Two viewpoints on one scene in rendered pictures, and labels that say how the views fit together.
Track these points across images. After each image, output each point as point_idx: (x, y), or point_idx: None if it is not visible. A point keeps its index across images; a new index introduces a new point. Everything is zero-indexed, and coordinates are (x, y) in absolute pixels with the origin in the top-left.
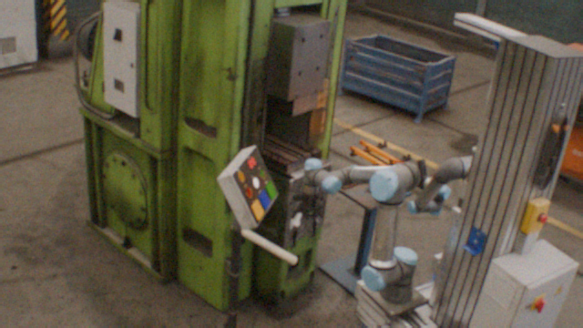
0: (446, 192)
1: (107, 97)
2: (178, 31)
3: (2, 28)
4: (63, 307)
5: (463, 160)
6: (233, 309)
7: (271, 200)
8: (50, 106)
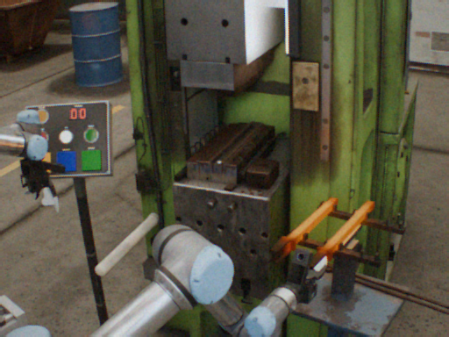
0: (251, 324)
1: None
2: None
3: (436, 21)
4: (104, 232)
5: (174, 238)
6: (95, 297)
7: (82, 171)
8: (417, 107)
